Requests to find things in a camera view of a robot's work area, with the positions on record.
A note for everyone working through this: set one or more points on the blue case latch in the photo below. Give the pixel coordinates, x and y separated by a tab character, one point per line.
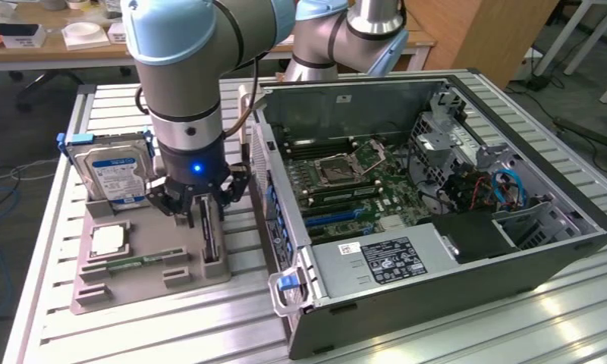
286	283

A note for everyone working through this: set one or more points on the black graphics card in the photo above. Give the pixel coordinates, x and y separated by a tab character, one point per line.
208	227

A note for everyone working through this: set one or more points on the grey parts rack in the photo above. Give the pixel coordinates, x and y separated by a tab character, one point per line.
146	280

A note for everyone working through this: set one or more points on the hard disk blue caddy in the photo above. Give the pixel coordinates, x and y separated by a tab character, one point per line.
113	174

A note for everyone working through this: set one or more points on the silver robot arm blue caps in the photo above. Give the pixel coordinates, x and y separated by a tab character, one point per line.
181	76

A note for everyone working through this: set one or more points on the metal disk bay cage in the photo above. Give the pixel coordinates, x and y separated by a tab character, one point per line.
440	151

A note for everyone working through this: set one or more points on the CPU socket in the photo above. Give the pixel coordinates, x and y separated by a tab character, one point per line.
336	170

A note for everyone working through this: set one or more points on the metal socket cover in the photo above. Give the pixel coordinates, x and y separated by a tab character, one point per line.
371	155

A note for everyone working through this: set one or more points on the wooden cabinet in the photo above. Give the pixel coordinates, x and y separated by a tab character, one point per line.
485	38

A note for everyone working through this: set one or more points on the white labelled box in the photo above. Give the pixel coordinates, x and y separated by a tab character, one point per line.
117	34

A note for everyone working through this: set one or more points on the silver chipset heat sink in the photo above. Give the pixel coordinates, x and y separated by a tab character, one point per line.
393	223

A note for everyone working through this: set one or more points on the black open PC case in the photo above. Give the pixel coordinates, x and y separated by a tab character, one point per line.
435	295

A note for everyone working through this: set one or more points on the green RAM stick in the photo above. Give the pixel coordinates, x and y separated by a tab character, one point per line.
136	261

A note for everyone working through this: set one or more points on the wooden desk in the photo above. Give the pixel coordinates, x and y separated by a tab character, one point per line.
39	53

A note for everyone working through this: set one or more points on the green motherboard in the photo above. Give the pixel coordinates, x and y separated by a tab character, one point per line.
393	197

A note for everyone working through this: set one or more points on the white tape dispenser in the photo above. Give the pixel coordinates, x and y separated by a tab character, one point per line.
82	36

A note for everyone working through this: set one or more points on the grey power supply unit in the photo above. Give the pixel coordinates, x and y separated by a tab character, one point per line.
344	265

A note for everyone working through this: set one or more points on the silver CPU chip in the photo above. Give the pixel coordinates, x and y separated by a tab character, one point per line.
108	240

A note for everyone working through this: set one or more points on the blue expansion slot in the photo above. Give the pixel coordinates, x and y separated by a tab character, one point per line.
333	220

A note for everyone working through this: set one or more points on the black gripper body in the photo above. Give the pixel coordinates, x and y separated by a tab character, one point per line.
194	167

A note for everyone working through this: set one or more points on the white box black lid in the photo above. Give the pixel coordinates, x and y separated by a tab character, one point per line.
22	36

